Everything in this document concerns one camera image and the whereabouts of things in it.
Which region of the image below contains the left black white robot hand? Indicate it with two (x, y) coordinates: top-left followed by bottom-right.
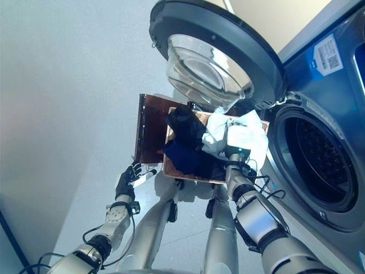
(114, 160), (158, 201)

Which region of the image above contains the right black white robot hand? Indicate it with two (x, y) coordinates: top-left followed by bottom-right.
(225, 144), (252, 157)

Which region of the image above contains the white garment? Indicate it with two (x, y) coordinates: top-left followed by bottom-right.
(200, 107), (270, 171)

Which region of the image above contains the black garment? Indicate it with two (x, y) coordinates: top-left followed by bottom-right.
(164, 106), (208, 150)

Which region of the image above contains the dark grey washing machine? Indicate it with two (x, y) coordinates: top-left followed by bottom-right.
(255, 0), (365, 274)

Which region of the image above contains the left silver robot leg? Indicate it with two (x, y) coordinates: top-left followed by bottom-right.
(122, 179), (185, 271)

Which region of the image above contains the silver robot leg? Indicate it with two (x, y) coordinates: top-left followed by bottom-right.
(122, 179), (185, 271)
(203, 184), (240, 274)

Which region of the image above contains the navy blue garment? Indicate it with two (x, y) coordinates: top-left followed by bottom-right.
(160, 139), (226, 180)

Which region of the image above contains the square wicker laundry basket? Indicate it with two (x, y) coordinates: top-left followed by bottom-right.
(161, 106), (271, 186)

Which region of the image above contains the right silver robot leg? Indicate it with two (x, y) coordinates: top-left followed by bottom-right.
(203, 184), (240, 274)

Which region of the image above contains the round glass washer door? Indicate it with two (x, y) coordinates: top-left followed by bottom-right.
(148, 0), (286, 112)

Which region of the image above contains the blue white barcode sticker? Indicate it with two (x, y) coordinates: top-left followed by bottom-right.
(309, 33), (345, 77)

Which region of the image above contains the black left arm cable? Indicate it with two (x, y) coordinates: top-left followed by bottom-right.
(19, 215), (137, 274)

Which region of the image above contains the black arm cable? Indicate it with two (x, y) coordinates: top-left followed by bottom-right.
(241, 158), (292, 238)
(19, 215), (137, 274)

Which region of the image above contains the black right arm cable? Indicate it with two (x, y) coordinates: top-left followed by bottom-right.
(241, 158), (292, 238)

